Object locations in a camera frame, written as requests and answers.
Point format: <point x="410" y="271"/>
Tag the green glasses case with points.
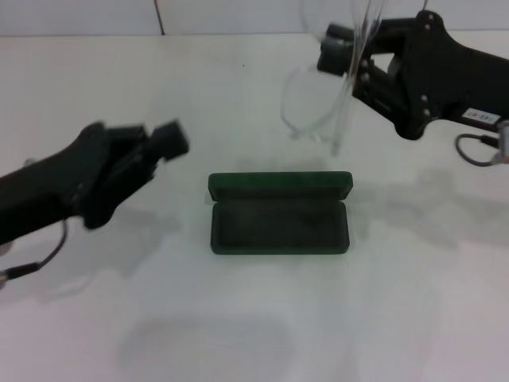
<point x="278" y="231"/>

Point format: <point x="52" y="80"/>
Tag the clear plastic glasses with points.
<point x="338" y="119"/>

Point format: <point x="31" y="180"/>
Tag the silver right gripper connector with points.
<point x="503" y="143"/>

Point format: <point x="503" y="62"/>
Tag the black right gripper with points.
<point x="449" y="75"/>

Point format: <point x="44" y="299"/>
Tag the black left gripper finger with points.
<point x="169" y="131"/>

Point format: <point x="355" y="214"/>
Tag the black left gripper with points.
<point x="51" y="187"/>

